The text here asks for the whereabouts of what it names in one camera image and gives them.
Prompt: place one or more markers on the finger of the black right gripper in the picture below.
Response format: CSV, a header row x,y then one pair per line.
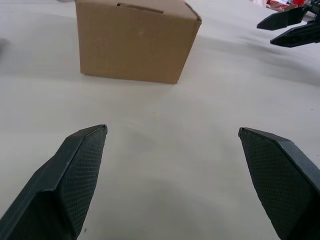
x,y
297,36
282,18

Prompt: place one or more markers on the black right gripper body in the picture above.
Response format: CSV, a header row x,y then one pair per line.
x,y
313,10

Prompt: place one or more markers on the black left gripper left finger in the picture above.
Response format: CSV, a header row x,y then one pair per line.
x,y
62,180

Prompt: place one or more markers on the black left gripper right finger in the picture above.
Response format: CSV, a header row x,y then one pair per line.
x,y
277,175

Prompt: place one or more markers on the brown cardboard box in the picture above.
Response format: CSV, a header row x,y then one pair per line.
x,y
135,42

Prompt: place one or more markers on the red and white background clutter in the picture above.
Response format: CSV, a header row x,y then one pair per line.
x,y
282,3

